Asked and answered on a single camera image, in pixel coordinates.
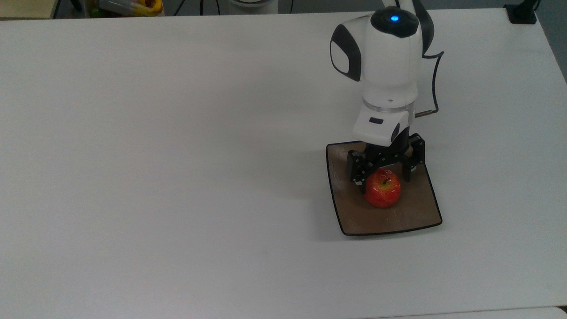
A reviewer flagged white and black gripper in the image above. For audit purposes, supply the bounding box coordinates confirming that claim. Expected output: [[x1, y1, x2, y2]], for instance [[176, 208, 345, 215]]
[[347, 108, 426, 194]]

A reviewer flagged red apple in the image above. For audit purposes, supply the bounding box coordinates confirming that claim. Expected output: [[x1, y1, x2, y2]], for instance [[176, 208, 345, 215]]
[[364, 167, 402, 209]]

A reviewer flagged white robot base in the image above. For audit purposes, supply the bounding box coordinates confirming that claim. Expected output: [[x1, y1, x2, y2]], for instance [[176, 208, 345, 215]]
[[228, 0, 279, 14]]

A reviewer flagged square brown ceramic plate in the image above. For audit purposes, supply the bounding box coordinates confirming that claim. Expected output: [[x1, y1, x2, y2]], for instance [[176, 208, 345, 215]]
[[326, 141, 443, 237]]

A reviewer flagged black table clamp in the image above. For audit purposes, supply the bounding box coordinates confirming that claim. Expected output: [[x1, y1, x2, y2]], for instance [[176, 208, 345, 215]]
[[505, 0, 539, 25]]

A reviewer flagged yellow container of objects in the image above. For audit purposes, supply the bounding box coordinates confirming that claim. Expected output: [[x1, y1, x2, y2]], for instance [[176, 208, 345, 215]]
[[86, 0, 165, 18]]

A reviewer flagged tan wooden board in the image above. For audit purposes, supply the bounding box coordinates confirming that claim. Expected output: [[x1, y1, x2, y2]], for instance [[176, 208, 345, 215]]
[[0, 0, 59, 19]]

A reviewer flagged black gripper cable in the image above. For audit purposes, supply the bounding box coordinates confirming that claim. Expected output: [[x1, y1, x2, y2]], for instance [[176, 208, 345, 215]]
[[415, 51, 445, 117]]

